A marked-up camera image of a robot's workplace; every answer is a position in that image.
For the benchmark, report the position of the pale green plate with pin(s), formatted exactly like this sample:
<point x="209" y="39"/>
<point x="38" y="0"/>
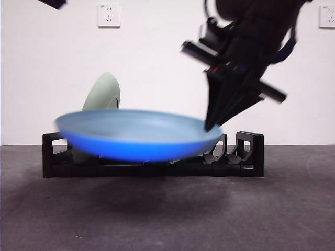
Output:
<point x="104" y="91"/>

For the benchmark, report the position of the white wall socket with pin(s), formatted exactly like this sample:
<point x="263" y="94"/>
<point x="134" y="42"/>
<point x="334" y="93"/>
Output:
<point x="109" y="15"/>
<point x="327" y="17"/>

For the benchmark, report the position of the pale grey camera box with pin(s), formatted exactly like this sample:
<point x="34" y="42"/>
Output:
<point x="209" y="31"/>

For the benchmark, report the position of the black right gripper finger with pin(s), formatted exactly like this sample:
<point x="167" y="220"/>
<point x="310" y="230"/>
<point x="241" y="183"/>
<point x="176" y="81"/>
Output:
<point x="213" y="99"/>
<point x="240" y="105"/>

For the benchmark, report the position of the light blue plate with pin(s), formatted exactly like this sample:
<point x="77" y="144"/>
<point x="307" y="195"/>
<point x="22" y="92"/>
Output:
<point x="136" y="141"/>

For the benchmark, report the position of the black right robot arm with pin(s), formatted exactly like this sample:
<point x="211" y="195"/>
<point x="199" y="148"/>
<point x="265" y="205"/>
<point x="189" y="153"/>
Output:
<point x="261" y="13"/>

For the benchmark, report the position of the black plastic plate rack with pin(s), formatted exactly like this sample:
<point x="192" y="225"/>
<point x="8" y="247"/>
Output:
<point x="157" y="171"/>

